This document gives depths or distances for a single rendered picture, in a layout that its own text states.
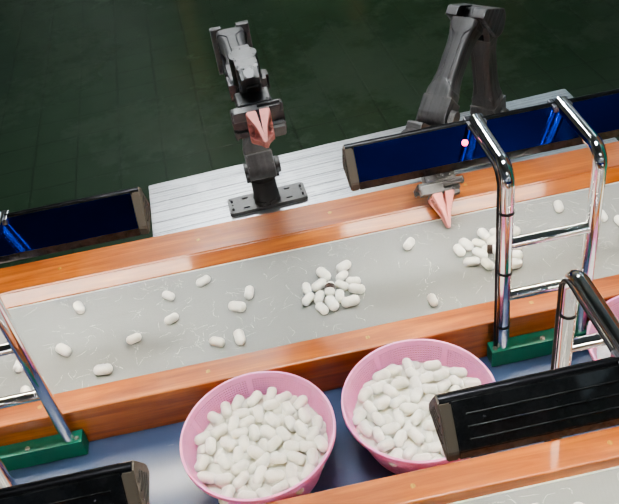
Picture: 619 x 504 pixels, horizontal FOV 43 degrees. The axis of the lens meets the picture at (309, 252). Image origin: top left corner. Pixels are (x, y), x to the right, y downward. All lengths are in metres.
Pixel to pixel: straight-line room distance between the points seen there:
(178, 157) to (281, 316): 2.08
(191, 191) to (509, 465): 1.17
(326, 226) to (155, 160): 1.95
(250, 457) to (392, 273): 0.50
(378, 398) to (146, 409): 0.43
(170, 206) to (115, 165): 1.59
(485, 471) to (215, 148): 2.54
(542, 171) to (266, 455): 0.92
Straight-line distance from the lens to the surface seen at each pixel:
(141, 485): 0.95
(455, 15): 1.79
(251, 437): 1.38
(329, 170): 2.07
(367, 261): 1.65
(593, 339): 1.18
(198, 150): 3.58
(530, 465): 1.29
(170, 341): 1.58
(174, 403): 1.49
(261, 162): 1.88
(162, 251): 1.76
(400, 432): 1.34
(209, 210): 2.01
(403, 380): 1.41
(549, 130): 1.41
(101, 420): 1.52
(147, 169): 3.54
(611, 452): 1.32
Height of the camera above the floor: 1.82
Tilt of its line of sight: 40 degrees down
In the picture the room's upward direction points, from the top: 10 degrees counter-clockwise
